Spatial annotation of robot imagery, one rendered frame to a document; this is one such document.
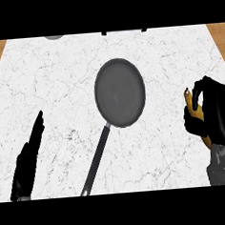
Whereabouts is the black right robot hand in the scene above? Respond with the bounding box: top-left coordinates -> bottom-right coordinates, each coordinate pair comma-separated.
179,73 -> 225,159

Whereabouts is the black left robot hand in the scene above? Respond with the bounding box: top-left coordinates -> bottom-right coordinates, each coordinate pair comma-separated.
3,110 -> 51,203

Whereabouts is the yellow pear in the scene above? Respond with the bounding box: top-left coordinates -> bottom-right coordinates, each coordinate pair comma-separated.
182,86 -> 213,152

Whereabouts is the grey frying pan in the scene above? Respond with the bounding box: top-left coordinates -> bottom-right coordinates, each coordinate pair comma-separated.
70,55 -> 154,197

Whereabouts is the pale appliance with black legs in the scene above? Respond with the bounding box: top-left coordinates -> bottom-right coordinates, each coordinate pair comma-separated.
100,29 -> 149,36

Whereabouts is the grey round object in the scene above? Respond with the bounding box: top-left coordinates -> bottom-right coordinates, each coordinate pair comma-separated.
44,35 -> 66,41

